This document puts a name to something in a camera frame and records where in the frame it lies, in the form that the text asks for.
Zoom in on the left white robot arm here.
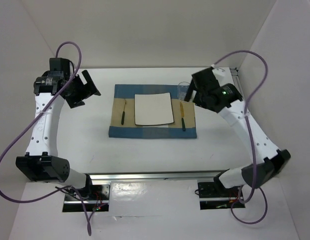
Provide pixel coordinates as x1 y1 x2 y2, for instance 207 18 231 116
15 57 100 200

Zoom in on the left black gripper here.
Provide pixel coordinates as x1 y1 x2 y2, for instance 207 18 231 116
65 69 100 108

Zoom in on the white square plate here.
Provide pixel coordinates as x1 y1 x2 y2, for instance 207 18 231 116
134 92 175 126

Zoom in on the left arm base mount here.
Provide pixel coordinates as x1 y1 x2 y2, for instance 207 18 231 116
62 183 111 213

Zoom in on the aluminium rail front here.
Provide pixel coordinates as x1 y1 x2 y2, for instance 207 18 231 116
33 168 270 182

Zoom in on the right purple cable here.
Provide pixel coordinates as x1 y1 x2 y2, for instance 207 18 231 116
213 49 269 225

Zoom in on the blue tan cloth placemat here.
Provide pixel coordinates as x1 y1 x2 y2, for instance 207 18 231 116
108 84 197 139

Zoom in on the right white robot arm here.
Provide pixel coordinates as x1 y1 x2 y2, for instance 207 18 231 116
184 67 291 196

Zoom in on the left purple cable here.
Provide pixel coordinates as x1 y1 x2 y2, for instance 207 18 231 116
0 41 102 236

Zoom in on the clear plastic cup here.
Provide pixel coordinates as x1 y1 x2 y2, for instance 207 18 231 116
177 81 190 102

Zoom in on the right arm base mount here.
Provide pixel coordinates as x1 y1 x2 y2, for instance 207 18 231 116
194 182 245 210

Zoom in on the gold fork dark handle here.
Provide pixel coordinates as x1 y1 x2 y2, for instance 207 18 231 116
120 99 127 126

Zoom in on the purple cable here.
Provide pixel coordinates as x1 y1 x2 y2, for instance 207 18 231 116
213 49 269 225
0 41 102 236

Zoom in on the gold knife dark handle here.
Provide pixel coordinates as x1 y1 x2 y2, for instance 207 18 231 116
179 101 186 132

